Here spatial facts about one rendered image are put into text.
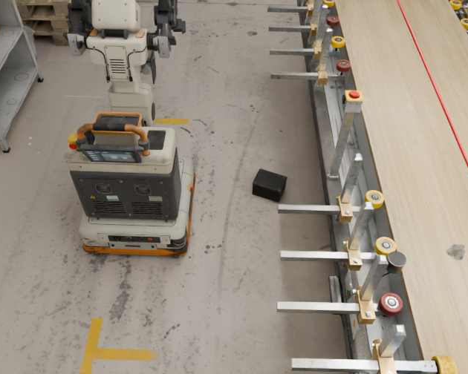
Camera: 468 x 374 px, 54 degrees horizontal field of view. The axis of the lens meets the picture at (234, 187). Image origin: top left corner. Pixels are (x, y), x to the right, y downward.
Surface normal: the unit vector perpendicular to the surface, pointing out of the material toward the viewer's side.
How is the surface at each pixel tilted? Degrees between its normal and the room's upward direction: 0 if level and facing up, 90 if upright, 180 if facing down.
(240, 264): 0
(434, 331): 0
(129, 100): 82
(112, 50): 82
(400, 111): 0
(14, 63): 90
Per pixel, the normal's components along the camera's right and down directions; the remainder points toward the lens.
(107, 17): -0.01, 0.11
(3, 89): 0.01, -0.65
